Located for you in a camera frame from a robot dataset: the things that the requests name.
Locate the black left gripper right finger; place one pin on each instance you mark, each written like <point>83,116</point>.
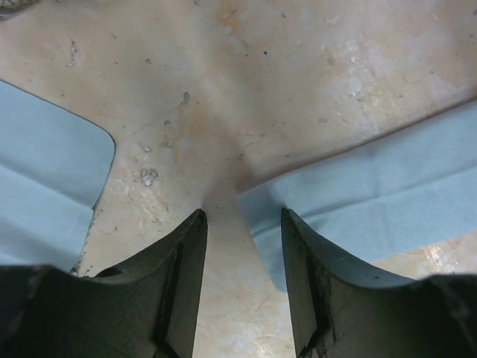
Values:
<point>342,306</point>

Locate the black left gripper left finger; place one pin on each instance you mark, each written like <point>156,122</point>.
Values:
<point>144,306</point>

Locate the light blue cloth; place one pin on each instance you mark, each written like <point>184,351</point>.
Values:
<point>406,190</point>
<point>54,165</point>

